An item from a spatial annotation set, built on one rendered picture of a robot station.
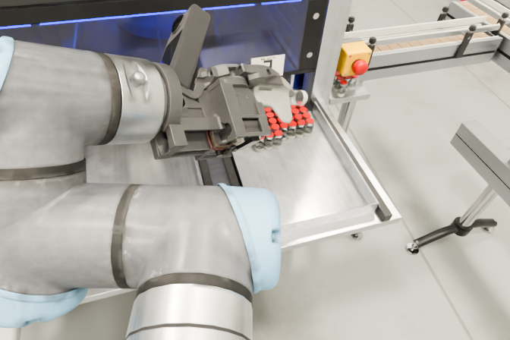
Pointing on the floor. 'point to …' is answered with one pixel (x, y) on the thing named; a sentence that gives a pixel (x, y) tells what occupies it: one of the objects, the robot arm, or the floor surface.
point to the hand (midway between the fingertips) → (278, 92)
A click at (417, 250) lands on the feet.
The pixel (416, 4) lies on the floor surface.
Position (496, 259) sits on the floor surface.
